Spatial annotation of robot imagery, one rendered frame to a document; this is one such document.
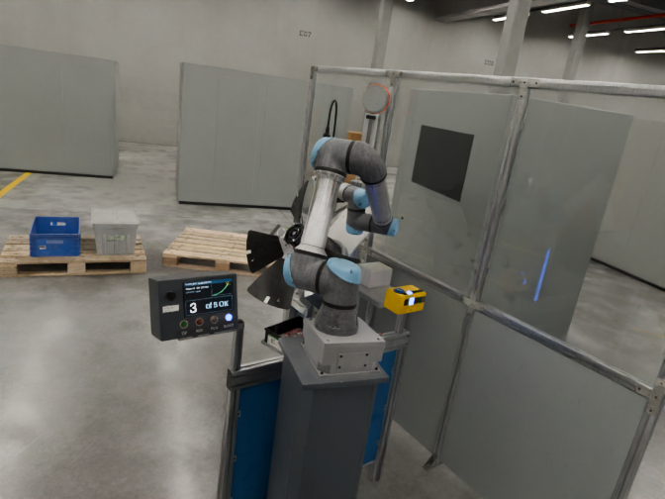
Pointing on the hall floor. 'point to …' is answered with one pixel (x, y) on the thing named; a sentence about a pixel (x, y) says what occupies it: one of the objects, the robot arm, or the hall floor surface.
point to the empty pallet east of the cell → (232, 248)
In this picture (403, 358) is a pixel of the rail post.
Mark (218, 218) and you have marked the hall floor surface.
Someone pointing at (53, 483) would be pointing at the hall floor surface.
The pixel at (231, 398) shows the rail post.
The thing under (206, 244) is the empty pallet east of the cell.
